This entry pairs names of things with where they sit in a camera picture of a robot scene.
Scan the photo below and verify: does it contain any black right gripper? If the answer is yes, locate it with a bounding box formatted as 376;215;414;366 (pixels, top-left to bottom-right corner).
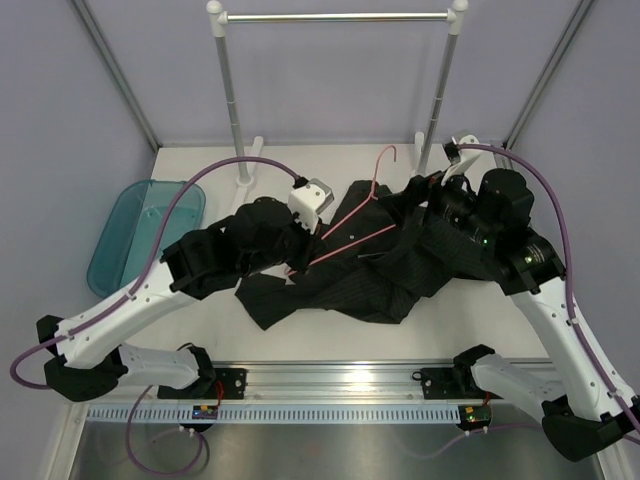
379;160;500;248

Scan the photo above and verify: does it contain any pink wire hanger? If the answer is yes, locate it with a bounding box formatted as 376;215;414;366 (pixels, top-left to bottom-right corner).
309;145;397;267

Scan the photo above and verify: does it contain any black pinstriped shirt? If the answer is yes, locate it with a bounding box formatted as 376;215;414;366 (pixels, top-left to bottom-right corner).
235;180;473;330

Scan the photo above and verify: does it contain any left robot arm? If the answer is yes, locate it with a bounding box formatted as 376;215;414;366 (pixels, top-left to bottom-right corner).
36;197;318;402

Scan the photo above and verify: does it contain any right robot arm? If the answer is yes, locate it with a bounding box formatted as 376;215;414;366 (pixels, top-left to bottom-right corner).
386;168;639;462

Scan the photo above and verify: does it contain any teal plastic tray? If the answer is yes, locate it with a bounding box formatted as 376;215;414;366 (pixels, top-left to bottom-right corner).
86;180;206;298

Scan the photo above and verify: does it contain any white and silver clothes rack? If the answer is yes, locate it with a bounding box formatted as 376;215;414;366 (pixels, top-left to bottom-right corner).
206;1;469;174

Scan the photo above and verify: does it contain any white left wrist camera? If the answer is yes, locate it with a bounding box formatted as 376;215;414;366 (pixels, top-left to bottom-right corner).
287;177;334;234

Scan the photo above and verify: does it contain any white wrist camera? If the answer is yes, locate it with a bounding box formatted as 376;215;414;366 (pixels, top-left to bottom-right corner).
442;131;482;184
287;177;334;234

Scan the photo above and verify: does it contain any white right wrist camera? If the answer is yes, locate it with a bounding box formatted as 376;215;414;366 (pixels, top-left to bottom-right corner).
442;131;482;184

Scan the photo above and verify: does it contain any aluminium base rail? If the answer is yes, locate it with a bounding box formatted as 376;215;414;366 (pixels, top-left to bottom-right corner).
47;352;485;404

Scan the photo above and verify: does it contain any right aluminium frame post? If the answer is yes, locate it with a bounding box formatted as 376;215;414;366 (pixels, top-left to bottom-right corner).
501;0;598;150

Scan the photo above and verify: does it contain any aluminium frame post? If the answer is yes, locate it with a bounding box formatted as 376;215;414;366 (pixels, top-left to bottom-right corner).
501;0;598;150
67;0;162;154

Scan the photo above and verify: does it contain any white slotted cable duct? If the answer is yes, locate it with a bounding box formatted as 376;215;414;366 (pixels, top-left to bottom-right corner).
86;404;461;425

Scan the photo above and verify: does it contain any left aluminium frame post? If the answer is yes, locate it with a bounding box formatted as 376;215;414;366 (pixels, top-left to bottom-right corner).
67;0;162;154

